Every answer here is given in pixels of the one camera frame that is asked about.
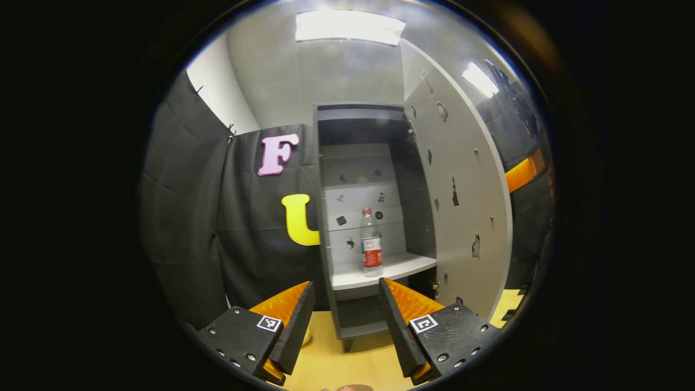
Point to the black backdrop cloth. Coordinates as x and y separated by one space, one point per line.
190 217

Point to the light grey cabinet shelf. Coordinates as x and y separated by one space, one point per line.
391 269

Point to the clear plastic bottle red label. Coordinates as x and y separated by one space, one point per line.
372 244

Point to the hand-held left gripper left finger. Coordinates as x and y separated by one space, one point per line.
297 331

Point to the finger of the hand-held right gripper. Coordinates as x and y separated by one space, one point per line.
524 171

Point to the narrow ceiling light panel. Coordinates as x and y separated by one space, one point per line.
479 79

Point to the large ceiling light panel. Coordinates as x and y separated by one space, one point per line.
350 27

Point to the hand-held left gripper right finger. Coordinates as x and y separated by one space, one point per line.
399 331

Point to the grey cabinet door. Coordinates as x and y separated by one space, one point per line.
467 179

